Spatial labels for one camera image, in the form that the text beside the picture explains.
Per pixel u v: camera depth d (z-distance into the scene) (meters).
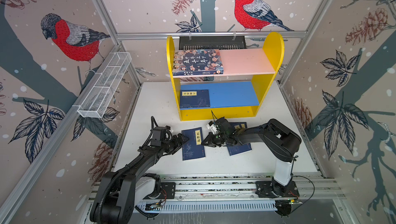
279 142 0.50
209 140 0.84
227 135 0.75
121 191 0.41
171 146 0.76
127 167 0.47
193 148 0.87
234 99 0.90
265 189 0.73
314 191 0.68
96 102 0.71
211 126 0.88
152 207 0.71
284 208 0.73
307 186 0.75
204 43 0.93
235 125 0.95
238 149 0.86
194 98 0.93
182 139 0.80
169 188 0.74
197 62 0.71
